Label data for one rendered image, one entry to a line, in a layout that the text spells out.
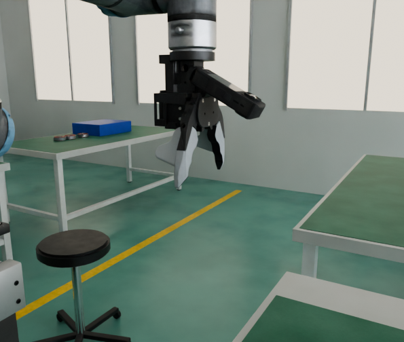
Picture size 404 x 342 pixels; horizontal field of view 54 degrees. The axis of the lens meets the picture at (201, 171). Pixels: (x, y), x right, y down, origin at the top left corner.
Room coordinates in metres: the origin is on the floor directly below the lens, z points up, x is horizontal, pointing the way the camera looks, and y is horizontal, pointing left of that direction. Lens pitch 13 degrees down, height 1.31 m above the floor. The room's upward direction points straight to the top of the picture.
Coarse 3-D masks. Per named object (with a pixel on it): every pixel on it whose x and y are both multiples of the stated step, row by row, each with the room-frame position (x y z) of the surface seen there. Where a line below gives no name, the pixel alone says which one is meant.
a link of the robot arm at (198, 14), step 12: (156, 0) 0.63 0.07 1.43; (168, 0) 0.62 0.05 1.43; (180, 0) 0.61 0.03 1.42; (192, 0) 0.60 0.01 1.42; (204, 0) 0.61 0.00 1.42; (216, 0) 0.63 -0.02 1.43; (168, 12) 0.63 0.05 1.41; (180, 12) 0.61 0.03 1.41; (192, 12) 0.60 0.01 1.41; (204, 12) 0.61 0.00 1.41; (216, 12) 0.63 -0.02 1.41
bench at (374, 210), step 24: (360, 168) 2.52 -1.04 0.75; (384, 168) 2.52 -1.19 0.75; (336, 192) 1.96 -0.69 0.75; (360, 192) 1.96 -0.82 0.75; (384, 192) 1.96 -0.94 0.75; (312, 216) 1.58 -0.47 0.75; (336, 216) 1.58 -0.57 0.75; (360, 216) 1.58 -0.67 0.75; (384, 216) 1.58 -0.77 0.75; (312, 240) 1.41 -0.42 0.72; (336, 240) 1.36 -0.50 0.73; (360, 240) 1.33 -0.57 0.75; (384, 240) 1.33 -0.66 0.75; (312, 264) 1.44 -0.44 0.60
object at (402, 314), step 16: (288, 272) 1.09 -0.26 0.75; (288, 288) 0.99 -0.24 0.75; (304, 288) 0.99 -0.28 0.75; (320, 288) 0.99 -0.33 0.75; (336, 288) 0.99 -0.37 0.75; (352, 288) 0.99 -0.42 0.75; (320, 304) 0.92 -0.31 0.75; (336, 304) 0.92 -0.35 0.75; (352, 304) 0.92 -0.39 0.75; (368, 304) 0.92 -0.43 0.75; (384, 304) 0.92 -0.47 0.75; (400, 304) 0.92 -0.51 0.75; (256, 320) 0.84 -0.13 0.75; (384, 320) 0.84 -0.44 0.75; (400, 320) 0.84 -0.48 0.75; (240, 336) 0.79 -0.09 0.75
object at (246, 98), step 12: (204, 72) 0.61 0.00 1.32; (204, 84) 0.60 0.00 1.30; (216, 84) 0.59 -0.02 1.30; (228, 84) 0.61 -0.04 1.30; (216, 96) 0.59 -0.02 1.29; (228, 96) 0.58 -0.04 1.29; (240, 96) 0.58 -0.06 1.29; (252, 96) 0.59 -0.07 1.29; (240, 108) 0.58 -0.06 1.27; (252, 108) 0.57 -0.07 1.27
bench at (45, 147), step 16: (144, 128) 4.73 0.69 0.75; (160, 128) 4.73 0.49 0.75; (16, 144) 3.54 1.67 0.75; (32, 144) 3.54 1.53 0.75; (48, 144) 3.54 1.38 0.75; (64, 144) 3.54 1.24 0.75; (80, 144) 3.54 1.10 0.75; (96, 144) 3.54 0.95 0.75; (112, 144) 3.61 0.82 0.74; (128, 144) 3.81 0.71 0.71; (0, 160) 3.51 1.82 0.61; (128, 160) 5.04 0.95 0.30; (128, 176) 5.04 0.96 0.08; (64, 192) 3.14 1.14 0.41; (128, 192) 3.88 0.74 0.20; (16, 208) 3.41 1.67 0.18; (32, 208) 3.35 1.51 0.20; (64, 208) 3.13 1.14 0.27; (96, 208) 3.45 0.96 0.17; (64, 224) 3.12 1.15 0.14
